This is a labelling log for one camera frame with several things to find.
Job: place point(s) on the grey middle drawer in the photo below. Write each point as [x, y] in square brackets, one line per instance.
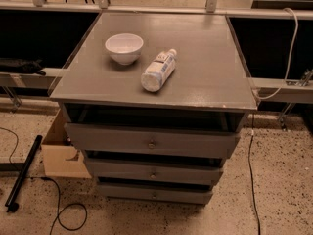
[153, 171]

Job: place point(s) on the grey bottom drawer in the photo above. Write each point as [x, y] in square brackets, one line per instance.
[154, 194]

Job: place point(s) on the grey top drawer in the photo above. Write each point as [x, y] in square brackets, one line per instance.
[152, 141]

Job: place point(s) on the grey drawer cabinet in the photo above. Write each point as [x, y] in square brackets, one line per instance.
[207, 92]

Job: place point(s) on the cardboard box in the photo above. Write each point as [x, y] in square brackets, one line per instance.
[60, 158]

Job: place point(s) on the white ceramic bowl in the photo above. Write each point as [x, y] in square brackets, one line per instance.
[124, 48]

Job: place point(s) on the black cloth on rail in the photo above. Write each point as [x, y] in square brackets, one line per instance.
[21, 66]

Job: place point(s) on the metal frame rail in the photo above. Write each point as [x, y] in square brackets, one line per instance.
[50, 79]

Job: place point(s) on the grey drawer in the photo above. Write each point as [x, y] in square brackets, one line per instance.
[153, 171]
[154, 194]
[152, 141]

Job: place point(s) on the white plastic bottle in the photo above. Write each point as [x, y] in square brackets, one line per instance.
[159, 70]

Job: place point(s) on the black metal bar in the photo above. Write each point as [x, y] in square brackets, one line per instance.
[11, 203]

